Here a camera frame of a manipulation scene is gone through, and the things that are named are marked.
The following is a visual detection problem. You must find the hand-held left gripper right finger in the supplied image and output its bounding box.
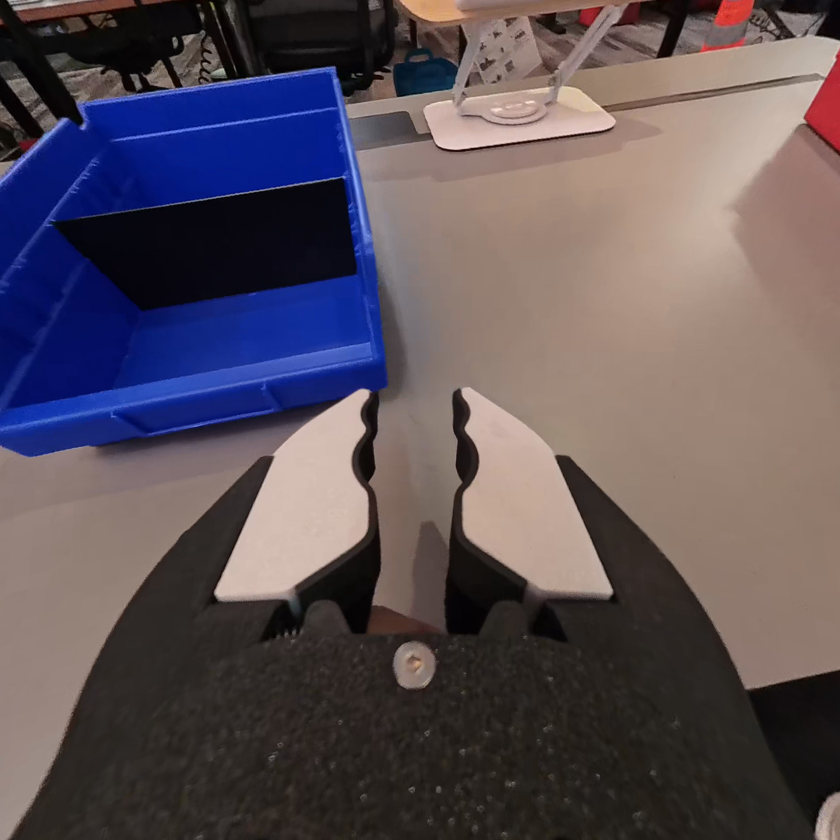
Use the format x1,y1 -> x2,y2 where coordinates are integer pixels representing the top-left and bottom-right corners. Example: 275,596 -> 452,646
445,386 -> 615,635

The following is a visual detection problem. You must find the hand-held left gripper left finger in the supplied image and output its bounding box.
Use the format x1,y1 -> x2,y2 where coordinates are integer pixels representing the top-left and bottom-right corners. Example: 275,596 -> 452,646
214,388 -> 383,635

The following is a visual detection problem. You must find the blue plastic bin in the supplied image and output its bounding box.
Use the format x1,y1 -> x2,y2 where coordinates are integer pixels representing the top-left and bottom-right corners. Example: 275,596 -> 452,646
0,66 -> 389,458

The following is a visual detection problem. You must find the red plastic bin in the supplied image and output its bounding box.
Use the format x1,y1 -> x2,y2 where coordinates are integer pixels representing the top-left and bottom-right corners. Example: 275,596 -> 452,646
804,47 -> 840,156

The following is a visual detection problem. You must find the black bin divider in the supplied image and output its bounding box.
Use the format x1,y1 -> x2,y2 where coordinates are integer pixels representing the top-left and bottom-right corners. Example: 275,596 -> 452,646
54,176 -> 360,311

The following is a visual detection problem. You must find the teal bag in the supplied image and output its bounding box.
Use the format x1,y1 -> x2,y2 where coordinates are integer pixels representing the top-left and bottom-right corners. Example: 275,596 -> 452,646
392,48 -> 458,98

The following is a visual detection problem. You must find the printed paper sheet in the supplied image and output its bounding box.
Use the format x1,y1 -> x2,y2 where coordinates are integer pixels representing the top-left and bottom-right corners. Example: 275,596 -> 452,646
469,14 -> 544,86

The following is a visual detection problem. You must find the black tripod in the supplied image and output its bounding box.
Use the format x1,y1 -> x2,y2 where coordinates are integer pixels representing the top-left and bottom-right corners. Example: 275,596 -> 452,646
0,0 -> 86,129

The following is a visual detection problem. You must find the orange traffic cone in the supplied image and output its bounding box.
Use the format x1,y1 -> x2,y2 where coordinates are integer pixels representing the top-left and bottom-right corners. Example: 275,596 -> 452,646
697,0 -> 757,55

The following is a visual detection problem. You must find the wooden work table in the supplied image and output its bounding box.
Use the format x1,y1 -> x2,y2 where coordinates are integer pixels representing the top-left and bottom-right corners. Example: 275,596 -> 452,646
0,0 -> 221,27

